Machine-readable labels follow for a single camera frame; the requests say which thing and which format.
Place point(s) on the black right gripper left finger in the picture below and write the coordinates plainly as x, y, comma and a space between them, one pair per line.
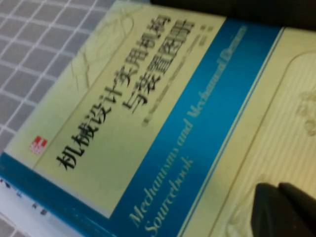
269, 214

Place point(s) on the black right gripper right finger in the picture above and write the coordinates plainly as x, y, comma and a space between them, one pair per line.
306, 212

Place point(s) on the black mesh book stand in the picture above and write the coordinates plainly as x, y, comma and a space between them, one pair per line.
247, 10

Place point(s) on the white cover book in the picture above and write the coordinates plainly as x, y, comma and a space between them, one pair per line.
19, 217

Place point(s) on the yellow-green mechanisms sourcebook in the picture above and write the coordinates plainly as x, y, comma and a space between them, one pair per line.
172, 98

